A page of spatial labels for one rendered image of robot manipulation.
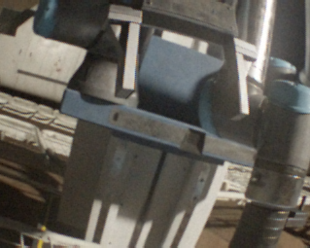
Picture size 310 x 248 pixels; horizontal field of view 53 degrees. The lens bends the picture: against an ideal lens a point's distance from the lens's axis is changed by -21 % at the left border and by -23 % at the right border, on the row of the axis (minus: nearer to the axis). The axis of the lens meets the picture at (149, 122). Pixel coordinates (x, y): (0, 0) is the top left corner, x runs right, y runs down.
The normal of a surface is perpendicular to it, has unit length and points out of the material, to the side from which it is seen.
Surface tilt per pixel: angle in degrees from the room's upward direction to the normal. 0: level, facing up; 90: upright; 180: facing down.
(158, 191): 90
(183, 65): 90
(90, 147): 90
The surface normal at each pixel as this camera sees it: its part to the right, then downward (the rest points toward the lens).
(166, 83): 0.16, 0.09
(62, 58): 0.45, 0.14
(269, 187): -0.54, -0.18
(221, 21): 0.36, -0.27
